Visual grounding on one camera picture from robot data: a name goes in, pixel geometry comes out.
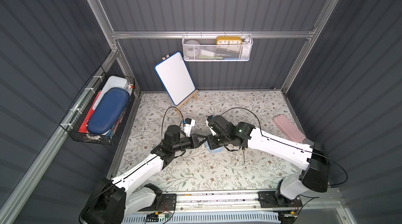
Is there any light blue alarm clock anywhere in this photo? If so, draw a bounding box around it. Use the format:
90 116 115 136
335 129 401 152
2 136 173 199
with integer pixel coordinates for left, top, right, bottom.
206 143 223 153

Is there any black yellow screwdriver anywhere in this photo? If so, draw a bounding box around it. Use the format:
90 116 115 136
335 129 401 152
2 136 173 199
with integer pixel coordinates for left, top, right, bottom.
242 147 246 164

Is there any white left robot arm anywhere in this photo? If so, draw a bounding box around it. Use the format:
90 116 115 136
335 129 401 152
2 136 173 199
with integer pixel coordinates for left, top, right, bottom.
78 125 208 224

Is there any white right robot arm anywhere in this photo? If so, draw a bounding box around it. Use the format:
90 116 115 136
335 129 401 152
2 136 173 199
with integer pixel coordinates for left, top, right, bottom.
206 115 330 202

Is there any yellow alarm clock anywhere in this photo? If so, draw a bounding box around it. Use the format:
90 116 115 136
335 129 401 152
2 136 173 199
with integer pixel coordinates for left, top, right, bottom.
216 36 242 45

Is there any pink rectangular case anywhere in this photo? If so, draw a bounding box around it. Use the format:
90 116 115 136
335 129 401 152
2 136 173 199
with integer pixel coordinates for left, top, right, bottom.
273 114 306 143

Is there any blue framed whiteboard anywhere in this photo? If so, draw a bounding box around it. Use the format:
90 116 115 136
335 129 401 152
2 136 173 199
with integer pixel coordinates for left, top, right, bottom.
154 51 196 107

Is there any navy blue oval case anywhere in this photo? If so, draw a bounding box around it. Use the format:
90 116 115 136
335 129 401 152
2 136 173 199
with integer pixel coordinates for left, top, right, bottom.
87 88 130 135

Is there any grey tape roll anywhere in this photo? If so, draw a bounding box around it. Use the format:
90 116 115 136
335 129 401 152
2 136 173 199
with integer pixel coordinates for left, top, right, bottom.
183 40 201 59

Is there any white plastic tray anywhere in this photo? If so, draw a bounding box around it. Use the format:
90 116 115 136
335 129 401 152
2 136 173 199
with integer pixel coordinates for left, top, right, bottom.
92 75 128 111

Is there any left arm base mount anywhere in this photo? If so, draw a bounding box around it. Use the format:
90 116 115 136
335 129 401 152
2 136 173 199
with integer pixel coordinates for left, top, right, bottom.
136 194 177 212

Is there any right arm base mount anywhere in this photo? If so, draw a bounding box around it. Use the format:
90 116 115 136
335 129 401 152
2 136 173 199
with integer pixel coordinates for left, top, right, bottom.
257 191 303 209

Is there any white wire wall basket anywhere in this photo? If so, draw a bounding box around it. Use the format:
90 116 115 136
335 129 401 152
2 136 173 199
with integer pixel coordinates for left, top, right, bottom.
182 34 254 62

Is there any black wire side basket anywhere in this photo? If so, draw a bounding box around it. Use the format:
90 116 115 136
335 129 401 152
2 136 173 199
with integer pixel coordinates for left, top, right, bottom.
59 67 136 145

